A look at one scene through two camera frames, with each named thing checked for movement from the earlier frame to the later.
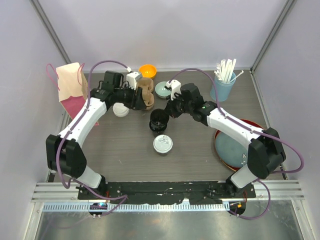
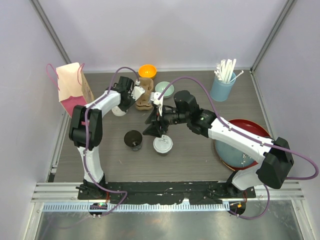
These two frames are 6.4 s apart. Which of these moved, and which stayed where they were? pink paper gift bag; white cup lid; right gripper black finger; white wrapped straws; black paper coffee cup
Moved: right gripper black finger; black paper coffee cup
Stayed: white wrapped straws; pink paper gift bag; white cup lid
